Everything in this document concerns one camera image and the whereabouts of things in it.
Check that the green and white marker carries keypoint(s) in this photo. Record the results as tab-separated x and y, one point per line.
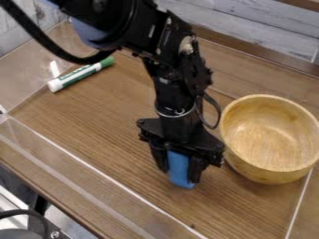
66	80

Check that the light wooden bowl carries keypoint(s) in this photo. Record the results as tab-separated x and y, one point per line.
272	135

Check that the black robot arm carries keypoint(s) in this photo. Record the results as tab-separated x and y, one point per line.
162	39

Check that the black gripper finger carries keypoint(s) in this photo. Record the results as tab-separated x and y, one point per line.
197	167
160	154

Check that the blue rectangular block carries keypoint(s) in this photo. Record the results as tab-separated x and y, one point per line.
178	164

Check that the clear acrylic tray wall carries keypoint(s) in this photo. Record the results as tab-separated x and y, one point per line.
72	143

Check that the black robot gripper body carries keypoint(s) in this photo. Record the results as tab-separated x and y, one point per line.
178	130

